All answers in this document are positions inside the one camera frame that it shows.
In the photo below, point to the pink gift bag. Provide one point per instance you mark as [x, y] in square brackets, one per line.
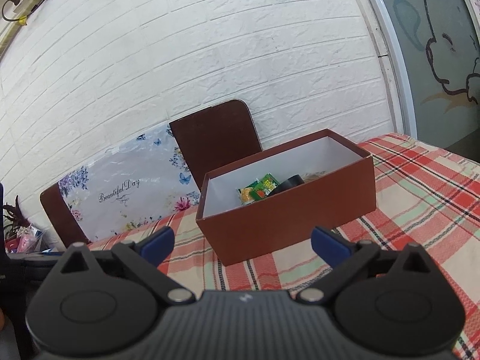
[20, 235]

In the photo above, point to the brown shoe box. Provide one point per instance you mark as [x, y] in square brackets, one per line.
[240, 232]

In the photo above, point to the green white snack packet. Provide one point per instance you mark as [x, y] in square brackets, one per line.
[249, 194]

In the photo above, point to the green cardboard box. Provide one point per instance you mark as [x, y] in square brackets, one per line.
[266, 185]

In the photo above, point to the red plaid bed sheet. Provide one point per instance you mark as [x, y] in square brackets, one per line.
[424, 194]

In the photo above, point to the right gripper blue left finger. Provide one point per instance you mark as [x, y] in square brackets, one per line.
[140, 261]

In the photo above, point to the black tape roll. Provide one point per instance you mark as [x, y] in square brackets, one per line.
[290, 183]

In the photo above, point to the cartoon painted glass door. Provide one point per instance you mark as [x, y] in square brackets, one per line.
[440, 51]

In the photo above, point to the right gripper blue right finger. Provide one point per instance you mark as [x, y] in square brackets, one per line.
[346, 259]

